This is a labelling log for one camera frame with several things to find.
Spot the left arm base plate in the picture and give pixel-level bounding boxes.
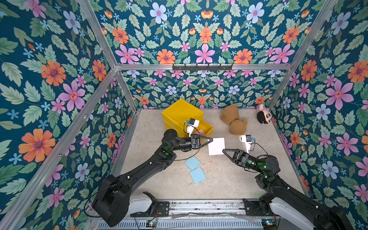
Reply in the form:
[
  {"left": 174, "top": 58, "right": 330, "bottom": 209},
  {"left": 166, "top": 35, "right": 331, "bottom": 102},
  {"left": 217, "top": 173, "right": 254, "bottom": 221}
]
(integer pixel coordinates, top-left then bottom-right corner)
[{"left": 130, "top": 201, "right": 170, "bottom": 218}]

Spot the blue sticky note pad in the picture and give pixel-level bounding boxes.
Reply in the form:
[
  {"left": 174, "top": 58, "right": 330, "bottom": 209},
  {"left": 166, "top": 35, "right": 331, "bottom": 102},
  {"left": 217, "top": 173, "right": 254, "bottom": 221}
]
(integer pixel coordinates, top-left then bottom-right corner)
[
  {"left": 185, "top": 156, "right": 200, "bottom": 171},
  {"left": 190, "top": 167, "right": 206, "bottom": 184}
]

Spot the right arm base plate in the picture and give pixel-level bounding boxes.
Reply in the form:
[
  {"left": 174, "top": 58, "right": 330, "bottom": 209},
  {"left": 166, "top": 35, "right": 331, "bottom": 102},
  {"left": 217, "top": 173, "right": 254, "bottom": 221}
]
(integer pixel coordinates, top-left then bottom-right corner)
[{"left": 242, "top": 198, "right": 273, "bottom": 216}]

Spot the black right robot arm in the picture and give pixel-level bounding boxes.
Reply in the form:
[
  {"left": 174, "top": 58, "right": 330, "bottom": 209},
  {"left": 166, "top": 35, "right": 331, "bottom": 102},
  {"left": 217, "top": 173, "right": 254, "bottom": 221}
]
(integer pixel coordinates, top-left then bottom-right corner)
[{"left": 222, "top": 149, "right": 353, "bottom": 230}]

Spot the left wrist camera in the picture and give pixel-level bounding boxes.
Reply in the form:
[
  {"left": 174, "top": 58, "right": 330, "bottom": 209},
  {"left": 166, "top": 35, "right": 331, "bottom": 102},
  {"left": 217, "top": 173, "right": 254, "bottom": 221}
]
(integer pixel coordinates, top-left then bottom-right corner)
[{"left": 184, "top": 118, "right": 200, "bottom": 137}]

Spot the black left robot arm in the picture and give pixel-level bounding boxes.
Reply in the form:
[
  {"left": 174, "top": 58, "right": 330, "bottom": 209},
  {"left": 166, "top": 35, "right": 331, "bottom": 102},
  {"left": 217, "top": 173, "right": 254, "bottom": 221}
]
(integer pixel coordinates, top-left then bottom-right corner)
[{"left": 92, "top": 129, "right": 213, "bottom": 227}]

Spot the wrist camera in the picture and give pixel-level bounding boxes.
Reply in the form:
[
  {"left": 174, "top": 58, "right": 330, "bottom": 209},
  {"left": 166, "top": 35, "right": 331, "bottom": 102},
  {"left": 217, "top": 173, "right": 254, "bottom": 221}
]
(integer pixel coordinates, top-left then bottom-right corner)
[
  {"left": 240, "top": 135, "right": 255, "bottom": 153},
  {"left": 184, "top": 118, "right": 200, "bottom": 137}
]

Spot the pink black plush toy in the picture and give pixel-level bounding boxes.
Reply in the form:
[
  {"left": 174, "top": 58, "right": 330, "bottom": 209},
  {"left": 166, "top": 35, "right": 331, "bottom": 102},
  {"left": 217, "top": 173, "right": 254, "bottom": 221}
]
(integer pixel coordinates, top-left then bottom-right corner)
[{"left": 256, "top": 104, "right": 272, "bottom": 124}]

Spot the yellow plastic drawer cabinet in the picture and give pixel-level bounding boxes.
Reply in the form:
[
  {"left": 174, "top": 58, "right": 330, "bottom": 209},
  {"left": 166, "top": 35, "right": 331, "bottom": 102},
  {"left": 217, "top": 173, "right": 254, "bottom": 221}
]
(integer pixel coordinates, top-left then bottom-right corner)
[{"left": 162, "top": 99, "right": 204, "bottom": 138}]

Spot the yellow drawer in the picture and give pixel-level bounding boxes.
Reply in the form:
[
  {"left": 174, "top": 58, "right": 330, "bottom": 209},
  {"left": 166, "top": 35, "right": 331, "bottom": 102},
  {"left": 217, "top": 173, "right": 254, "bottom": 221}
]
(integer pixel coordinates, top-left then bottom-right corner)
[{"left": 192, "top": 120, "right": 214, "bottom": 137}]

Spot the black wall hook rail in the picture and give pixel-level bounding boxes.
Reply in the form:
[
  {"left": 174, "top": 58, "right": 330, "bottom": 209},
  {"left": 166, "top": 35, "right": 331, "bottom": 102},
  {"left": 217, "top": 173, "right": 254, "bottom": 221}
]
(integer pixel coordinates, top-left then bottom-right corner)
[{"left": 172, "top": 64, "right": 233, "bottom": 71}]

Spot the pink sticky note pad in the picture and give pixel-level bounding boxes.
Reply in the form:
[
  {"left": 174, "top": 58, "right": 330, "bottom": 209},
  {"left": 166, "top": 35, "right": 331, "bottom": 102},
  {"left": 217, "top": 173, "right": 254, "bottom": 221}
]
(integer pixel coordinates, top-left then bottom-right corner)
[
  {"left": 208, "top": 138, "right": 225, "bottom": 156},
  {"left": 198, "top": 129, "right": 208, "bottom": 137}
]

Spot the brown teddy bear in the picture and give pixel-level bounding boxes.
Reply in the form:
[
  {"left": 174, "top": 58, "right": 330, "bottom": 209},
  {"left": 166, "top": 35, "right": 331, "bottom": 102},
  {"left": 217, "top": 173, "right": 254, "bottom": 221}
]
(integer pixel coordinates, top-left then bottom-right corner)
[{"left": 220, "top": 104, "right": 248, "bottom": 135}]

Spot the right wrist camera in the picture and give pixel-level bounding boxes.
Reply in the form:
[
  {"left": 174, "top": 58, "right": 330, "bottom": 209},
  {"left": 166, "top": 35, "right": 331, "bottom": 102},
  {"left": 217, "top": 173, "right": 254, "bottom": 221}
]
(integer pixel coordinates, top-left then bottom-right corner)
[{"left": 240, "top": 135, "right": 255, "bottom": 153}]

